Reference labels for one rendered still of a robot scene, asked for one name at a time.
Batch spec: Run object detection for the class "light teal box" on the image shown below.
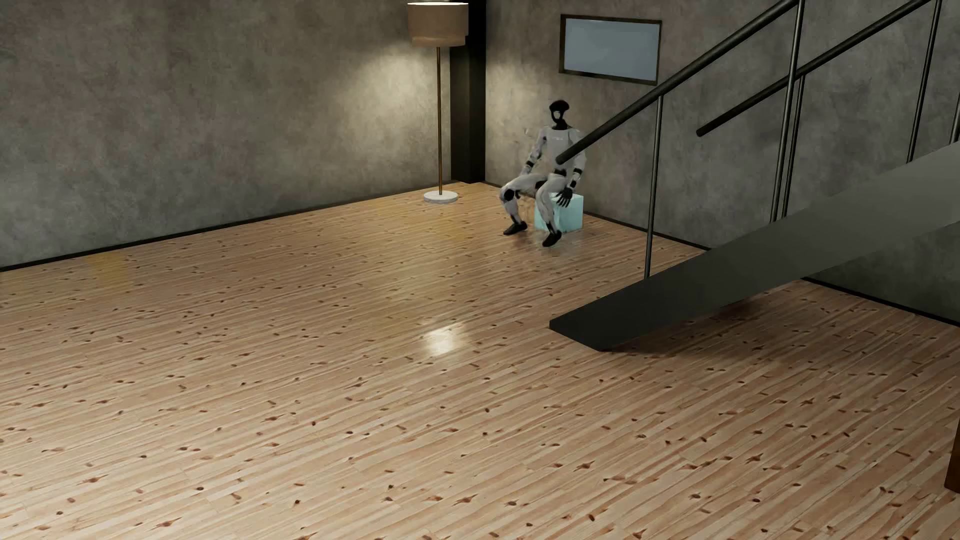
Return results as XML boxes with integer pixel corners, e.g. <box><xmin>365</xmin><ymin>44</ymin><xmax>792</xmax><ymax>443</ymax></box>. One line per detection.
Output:
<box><xmin>534</xmin><ymin>192</ymin><xmax>585</xmax><ymax>234</ymax></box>

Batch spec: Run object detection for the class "white humanoid robot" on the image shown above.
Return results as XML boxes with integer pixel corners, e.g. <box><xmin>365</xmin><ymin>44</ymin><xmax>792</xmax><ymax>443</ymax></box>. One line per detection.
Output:
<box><xmin>499</xmin><ymin>99</ymin><xmax>588</xmax><ymax>249</ymax></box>

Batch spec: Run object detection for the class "floor lamp with beige shade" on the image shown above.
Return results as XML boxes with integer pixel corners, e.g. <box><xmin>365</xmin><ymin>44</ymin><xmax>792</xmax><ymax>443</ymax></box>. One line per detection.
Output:
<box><xmin>407</xmin><ymin>0</ymin><xmax>471</xmax><ymax>205</ymax></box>

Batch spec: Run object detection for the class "black stair handrail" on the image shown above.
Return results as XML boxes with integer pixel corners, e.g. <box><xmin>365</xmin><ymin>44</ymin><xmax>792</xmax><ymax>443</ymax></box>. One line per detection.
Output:
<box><xmin>696</xmin><ymin>0</ymin><xmax>960</xmax><ymax>220</ymax></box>
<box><xmin>555</xmin><ymin>0</ymin><xmax>807</xmax><ymax>280</ymax></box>

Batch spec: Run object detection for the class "dark grey staircase ramp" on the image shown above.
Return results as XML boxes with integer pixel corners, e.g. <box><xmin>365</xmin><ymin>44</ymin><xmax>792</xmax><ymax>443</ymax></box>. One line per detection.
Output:
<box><xmin>549</xmin><ymin>141</ymin><xmax>960</xmax><ymax>353</ymax></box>

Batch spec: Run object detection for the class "brown wooden furniture edge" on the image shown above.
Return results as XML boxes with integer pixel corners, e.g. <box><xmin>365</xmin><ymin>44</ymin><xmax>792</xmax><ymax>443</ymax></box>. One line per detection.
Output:
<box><xmin>945</xmin><ymin>420</ymin><xmax>960</xmax><ymax>494</ymax></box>

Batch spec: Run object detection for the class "black wall pillar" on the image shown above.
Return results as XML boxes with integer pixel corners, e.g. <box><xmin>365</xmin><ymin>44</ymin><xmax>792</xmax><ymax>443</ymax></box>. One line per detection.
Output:
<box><xmin>449</xmin><ymin>0</ymin><xmax>488</xmax><ymax>185</ymax></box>

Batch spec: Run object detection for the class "black framed wall picture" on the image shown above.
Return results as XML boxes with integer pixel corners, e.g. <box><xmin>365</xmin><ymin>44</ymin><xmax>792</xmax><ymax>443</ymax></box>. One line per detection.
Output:
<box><xmin>558</xmin><ymin>14</ymin><xmax>663</xmax><ymax>87</ymax></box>

